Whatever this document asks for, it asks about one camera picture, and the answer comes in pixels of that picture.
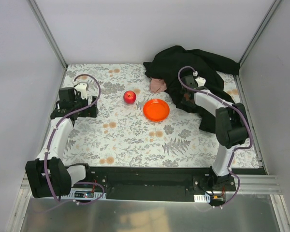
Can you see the right aluminium frame post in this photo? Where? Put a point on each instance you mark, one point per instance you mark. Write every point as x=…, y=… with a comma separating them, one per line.
x=261, y=28

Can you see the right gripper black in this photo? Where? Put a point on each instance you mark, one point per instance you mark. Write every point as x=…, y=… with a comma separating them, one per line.
x=185, y=97

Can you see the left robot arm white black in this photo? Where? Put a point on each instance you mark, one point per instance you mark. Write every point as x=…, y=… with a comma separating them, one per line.
x=47, y=174

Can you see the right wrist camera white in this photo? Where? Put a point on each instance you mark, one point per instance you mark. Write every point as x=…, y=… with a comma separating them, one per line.
x=199, y=80

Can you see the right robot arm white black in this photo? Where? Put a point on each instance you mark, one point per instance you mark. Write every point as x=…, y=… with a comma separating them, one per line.
x=231, y=127

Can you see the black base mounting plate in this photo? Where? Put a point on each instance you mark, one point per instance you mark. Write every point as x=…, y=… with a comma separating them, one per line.
x=155, y=184

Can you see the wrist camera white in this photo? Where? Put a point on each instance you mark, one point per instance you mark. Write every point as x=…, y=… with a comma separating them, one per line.
x=199, y=80
x=82, y=89

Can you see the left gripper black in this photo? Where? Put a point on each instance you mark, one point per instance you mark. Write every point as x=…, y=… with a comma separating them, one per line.
x=93, y=106

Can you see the floral patterned table mat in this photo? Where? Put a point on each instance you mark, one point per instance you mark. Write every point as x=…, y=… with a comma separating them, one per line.
x=121, y=135

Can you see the orange plastic plate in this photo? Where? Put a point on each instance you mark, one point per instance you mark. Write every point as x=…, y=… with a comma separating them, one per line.
x=156, y=110

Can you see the aluminium frame post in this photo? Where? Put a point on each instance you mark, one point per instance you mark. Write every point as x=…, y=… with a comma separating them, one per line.
x=47, y=32
x=261, y=28

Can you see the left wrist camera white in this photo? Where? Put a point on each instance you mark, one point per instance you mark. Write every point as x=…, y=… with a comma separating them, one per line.
x=82, y=89

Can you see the left white cable duct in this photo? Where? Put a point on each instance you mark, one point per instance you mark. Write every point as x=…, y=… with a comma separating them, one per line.
x=84, y=195

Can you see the white cable duct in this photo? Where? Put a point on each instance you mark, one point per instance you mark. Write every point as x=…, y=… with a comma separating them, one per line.
x=84, y=195
x=202, y=198

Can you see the red apple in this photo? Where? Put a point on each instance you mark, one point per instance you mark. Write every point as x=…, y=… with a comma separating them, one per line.
x=129, y=97

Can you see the right white cable duct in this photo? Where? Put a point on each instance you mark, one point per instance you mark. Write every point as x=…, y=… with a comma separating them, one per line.
x=202, y=198

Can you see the pink cloth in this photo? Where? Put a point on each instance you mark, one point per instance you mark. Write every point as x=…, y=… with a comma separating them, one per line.
x=157, y=85

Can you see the left aluminium frame post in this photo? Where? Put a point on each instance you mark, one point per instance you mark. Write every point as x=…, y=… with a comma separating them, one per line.
x=47, y=32

